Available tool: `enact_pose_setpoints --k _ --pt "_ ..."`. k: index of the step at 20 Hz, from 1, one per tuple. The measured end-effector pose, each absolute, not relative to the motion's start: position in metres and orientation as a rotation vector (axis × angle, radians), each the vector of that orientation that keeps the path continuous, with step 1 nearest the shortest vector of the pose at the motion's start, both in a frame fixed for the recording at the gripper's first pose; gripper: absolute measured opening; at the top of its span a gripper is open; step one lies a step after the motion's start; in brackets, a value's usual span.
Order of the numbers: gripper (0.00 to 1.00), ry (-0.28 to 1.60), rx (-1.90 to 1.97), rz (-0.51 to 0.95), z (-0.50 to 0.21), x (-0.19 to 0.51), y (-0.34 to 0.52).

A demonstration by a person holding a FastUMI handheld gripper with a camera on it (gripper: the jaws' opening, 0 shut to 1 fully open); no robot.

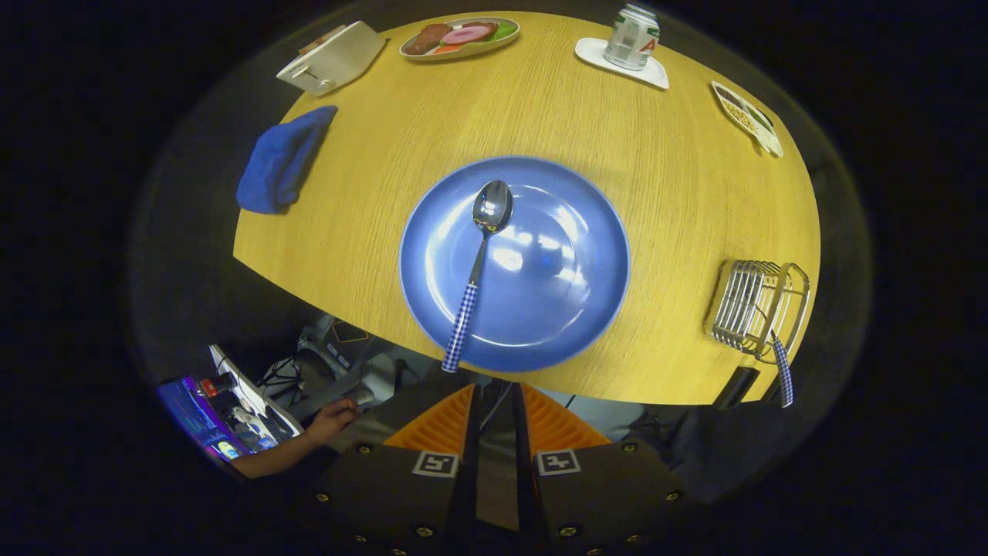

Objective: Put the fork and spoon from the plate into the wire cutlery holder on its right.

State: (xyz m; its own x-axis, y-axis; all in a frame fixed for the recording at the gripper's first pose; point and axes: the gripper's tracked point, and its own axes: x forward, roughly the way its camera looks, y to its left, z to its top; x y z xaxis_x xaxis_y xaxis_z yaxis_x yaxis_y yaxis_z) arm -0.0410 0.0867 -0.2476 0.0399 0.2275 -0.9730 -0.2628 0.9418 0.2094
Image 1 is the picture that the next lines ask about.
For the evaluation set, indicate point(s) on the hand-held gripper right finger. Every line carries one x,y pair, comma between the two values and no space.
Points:
526,479

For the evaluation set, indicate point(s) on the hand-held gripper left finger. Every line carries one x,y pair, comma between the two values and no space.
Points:
467,479

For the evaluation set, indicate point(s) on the blue round plate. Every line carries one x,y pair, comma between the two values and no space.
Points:
556,309

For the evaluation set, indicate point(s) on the laptop with lit screen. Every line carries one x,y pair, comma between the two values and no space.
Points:
201,417

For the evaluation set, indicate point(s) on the blue folded towel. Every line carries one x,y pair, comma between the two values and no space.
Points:
278,166

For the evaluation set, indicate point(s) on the white square coaster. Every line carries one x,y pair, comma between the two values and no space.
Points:
652,77

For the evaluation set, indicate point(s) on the white divided snack tray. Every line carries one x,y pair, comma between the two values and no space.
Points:
745,116

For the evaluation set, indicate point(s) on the beige food plate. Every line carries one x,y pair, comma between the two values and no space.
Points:
471,52

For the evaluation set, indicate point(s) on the orange carrot slice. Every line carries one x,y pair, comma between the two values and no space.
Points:
446,49

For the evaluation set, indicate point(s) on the white toaster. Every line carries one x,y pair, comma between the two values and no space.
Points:
332,62

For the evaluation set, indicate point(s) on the brown meat piece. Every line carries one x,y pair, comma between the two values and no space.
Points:
426,38

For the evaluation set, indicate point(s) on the pink ham slice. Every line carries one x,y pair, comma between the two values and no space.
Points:
465,35

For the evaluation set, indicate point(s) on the green lettuce leaf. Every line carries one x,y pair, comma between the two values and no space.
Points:
504,32

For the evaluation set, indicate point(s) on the white drink bottle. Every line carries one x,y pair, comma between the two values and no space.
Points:
631,38

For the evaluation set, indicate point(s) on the toasted bread slice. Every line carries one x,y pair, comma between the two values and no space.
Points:
324,38

